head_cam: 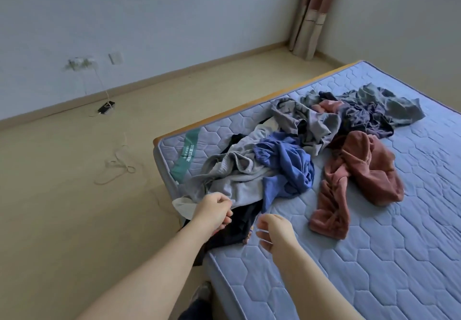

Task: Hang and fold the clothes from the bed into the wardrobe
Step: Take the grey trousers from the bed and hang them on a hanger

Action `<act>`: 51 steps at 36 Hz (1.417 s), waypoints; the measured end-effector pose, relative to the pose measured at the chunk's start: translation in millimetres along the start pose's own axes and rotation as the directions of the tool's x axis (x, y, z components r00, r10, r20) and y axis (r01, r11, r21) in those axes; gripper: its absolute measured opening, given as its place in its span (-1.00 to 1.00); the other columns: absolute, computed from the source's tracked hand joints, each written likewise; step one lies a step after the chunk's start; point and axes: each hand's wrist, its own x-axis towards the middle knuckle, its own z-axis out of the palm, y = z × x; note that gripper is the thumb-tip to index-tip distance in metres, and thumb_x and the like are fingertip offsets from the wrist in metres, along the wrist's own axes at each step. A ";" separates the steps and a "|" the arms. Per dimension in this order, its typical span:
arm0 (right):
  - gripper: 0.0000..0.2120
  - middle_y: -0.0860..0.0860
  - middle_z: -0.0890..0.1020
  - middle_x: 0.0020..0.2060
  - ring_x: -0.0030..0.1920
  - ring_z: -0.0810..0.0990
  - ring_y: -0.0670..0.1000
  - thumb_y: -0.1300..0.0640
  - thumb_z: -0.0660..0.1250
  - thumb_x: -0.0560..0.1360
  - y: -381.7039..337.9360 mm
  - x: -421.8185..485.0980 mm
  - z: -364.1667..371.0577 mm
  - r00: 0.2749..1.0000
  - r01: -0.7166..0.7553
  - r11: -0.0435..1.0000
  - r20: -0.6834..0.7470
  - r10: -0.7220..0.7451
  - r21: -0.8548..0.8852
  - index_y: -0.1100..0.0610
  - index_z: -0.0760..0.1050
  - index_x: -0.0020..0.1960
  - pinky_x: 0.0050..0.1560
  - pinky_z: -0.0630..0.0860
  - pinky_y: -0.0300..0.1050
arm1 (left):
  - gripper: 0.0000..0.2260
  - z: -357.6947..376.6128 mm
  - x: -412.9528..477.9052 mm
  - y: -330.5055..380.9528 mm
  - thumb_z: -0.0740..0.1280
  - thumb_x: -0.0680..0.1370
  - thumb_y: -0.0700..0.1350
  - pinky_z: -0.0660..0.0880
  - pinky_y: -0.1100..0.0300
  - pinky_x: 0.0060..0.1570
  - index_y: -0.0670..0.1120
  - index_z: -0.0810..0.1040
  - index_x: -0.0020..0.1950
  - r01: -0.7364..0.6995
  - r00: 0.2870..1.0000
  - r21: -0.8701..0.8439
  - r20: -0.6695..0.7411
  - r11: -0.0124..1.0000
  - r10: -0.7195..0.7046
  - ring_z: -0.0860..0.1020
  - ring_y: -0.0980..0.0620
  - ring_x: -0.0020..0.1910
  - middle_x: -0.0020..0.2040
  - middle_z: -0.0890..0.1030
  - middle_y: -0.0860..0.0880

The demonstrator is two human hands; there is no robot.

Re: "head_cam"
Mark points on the person's left forearm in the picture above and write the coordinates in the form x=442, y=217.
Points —
x=151, y=280

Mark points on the blue quilted mattress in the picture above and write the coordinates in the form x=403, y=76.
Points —
x=403, y=244

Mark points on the grey printed t-shirt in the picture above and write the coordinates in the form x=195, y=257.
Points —
x=310, y=125

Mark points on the person's left hand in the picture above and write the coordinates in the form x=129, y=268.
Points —
x=212, y=212

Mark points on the person's dark trouser leg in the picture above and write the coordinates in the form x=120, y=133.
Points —
x=194, y=310

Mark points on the black garment with print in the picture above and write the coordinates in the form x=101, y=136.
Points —
x=241, y=230

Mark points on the white power socket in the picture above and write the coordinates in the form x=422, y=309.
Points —
x=81, y=63
x=115, y=57

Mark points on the grey hooded garment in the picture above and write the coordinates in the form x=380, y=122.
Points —
x=230, y=168

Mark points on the grey button-up shirt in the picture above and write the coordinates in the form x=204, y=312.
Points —
x=396, y=103

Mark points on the black charger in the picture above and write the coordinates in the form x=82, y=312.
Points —
x=106, y=107

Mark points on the pink red garment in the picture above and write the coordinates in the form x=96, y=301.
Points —
x=367, y=165

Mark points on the person's right hand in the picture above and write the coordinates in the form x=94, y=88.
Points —
x=277, y=231

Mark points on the person's right forearm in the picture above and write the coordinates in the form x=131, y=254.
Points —
x=317, y=287

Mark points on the person's grey shoe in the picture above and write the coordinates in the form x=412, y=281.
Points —
x=203, y=291

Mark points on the blue garment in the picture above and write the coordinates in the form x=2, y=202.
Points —
x=288, y=161

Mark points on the pink pajama shirt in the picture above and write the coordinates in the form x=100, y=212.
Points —
x=330, y=105

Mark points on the patterned curtain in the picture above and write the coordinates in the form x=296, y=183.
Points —
x=313, y=13

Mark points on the dark purple garment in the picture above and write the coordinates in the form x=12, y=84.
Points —
x=364, y=118

